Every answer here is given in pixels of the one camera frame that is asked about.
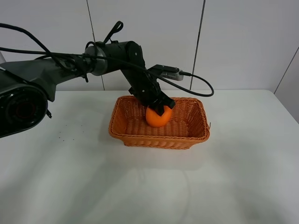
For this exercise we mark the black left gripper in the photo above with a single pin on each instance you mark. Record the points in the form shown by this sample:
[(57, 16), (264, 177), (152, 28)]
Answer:
[(146, 89)]

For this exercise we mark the orange with stem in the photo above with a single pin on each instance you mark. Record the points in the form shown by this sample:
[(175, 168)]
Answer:
[(154, 120)]

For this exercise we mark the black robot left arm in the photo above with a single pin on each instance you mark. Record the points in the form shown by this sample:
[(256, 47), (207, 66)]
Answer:
[(26, 87)]

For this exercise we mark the orange wicker basket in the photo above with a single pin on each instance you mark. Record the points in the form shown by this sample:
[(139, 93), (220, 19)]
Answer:
[(188, 125)]

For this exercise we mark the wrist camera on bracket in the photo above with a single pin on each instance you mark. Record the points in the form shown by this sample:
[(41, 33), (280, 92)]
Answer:
[(168, 72)]

